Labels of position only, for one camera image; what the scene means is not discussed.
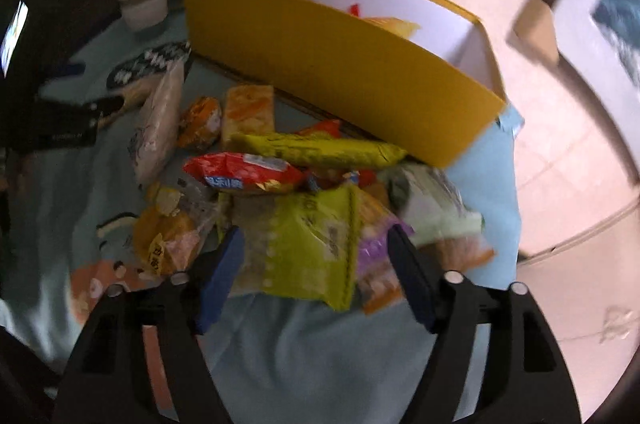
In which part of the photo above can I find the white green peanut packet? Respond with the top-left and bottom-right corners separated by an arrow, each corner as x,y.
380,161 -> 497,275

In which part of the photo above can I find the light blue printed cloth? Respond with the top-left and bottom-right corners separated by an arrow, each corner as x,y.
0,12 -> 526,424

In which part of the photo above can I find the yellow-green snack packet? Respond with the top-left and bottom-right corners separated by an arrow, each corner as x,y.
227,184 -> 363,312

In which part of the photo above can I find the long yellow snack packet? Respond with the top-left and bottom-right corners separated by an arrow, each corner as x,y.
230,131 -> 408,170

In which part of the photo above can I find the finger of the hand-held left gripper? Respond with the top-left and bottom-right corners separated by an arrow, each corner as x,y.
50,62 -> 88,80
82,96 -> 126,125

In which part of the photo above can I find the orange-red snack packet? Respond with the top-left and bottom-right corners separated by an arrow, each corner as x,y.
295,119 -> 343,140

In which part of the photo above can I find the red snack packet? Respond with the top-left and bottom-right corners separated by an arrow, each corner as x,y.
182,153 -> 311,196

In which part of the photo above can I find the clear packet with orange cake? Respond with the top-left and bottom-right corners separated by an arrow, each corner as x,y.
132,204 -> 211,280

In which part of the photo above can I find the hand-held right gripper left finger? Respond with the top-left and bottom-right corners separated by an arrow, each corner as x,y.
62,227 -> 246,424

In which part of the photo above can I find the white snack packet with drawing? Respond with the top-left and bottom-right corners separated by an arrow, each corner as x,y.
131,59 -> 187,187

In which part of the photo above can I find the red packet with round cake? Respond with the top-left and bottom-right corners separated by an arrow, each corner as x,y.
177,97 -> 223,150

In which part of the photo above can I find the yellow clear snack packet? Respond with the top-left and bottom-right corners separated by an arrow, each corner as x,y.
147,177 -> 221,225

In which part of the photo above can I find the large framed lotus painting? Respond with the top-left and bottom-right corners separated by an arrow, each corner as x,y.
550,0 -> 640,88

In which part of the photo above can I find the yellow cardboard box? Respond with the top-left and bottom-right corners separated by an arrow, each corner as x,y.
181,0 -> 508,169

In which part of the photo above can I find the small yellow red packet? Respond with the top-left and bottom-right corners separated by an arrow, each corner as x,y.
349,3 -> 420,39

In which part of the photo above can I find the purple snack packet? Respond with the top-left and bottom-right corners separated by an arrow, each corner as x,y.
356,189 -> 416,316

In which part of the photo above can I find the orange cracker packet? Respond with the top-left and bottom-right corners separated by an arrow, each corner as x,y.
221,84 -> 276,150

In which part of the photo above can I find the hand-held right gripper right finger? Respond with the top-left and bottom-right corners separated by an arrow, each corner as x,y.
387,224 -> 583,424

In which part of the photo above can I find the cardboard corner protector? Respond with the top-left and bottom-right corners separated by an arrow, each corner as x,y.
505,0 -> 562,66

